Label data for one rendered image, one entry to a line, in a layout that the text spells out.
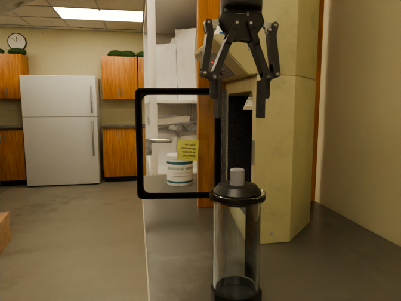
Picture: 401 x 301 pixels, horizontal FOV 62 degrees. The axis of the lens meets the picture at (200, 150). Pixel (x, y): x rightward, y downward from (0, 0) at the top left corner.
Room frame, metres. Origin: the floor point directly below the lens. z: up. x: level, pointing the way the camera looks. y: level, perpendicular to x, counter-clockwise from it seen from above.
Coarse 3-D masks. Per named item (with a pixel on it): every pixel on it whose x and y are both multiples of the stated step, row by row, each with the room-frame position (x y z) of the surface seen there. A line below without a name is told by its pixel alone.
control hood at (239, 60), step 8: (216, 40) 0.88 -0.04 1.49; (200, 48) 1.06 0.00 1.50; (216, 48) 0.93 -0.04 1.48; (232, 48) 0.89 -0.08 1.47; (240, 48) 0.89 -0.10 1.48; (248, 48) 0.89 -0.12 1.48; (200, 56) 1.12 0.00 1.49; (232, 56) 0.89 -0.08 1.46; (240, 56) 0.89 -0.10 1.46; (248, 56) 0.89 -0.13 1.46; (232, 64) 0.93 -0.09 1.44; (240, 64) 0.89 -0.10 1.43; (248, 64) 0.89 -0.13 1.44; (232, 72) 0.99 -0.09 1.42; (240, 72) 0.93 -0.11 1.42; (248, 72) 0.89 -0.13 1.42; (256, 72) 0.90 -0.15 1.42; (224, 80) 1.13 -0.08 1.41; (232, 80) 1.10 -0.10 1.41
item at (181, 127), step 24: (144, 96) 1.18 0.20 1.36; (168, 96) 1.19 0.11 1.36; (192, 96) 1.19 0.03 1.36; (144, 120) 1.18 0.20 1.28; (168, 120) 1.19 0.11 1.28; (192, 120) 1.19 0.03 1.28; (144, 144) 1.18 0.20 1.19; (168, 144) 1.19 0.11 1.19; (192, 144) 1.19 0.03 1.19; (144, 168) 1.18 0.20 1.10; (168, 168) 1.19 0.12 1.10; (192, 168) 1.19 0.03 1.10; (168, 192) 1.19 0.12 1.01
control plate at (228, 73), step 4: (212, 56) 1.01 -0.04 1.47; (216, 56) 0.99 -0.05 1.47; (212, 60) 1.05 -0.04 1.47; (212, 64) 1.08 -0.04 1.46; (224, 64) 0.98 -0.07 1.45; (224, 68) 1.01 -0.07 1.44; (228, 68) 0.99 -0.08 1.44; (224, 72) 1.05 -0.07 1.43; (228, 72) 1.02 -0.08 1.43; (220, 76) 1.12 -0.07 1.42; (224, 76) 1.08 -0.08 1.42; (228, 76) 1.05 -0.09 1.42
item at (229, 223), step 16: (224, 208) 0.59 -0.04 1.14; (240, 208) 0.58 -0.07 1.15; (256, 208) 0.59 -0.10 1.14; (224, 224) 0.59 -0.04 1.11; (240, 224) 0.58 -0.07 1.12; (256, 224) 0.59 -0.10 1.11; (224, 240) 0.59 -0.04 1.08; (240, 240) 0.58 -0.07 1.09; (256, 240) 0.60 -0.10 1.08; (224, 256) 0.59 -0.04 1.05; (240, 256) 0.58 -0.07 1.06; (256, 256) 0.60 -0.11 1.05; (224, 272) 0.59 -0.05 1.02; (240, 272) 0.58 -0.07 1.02; (256, 272) 0.60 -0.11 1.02; (224, 288) 0.59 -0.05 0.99; (240, 288) 0.58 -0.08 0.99; (256, 288) 0.60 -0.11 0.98
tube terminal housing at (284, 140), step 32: (288, 0) 0.91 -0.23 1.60; (288, 32) 0.91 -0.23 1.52; (288, 64) 0.91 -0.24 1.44; (288, 96) 0.92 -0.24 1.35; (256, 128) 0.90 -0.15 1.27; (288, 128) 0.92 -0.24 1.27; (256, 160) 0.90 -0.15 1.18; (288, 160) 0.92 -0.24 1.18; (288, 192) 0.92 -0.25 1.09; (288, 224) 0.92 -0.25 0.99
